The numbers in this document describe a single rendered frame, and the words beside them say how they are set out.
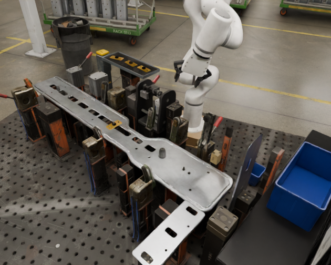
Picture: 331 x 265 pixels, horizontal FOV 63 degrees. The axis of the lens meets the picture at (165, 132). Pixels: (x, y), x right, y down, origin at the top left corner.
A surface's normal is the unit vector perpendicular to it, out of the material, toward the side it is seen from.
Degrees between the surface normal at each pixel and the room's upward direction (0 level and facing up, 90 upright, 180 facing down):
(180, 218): 0
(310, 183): 0
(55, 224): 0
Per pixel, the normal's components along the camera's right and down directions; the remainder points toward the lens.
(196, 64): -0.04, 0.77
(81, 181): 0.03, -0.78
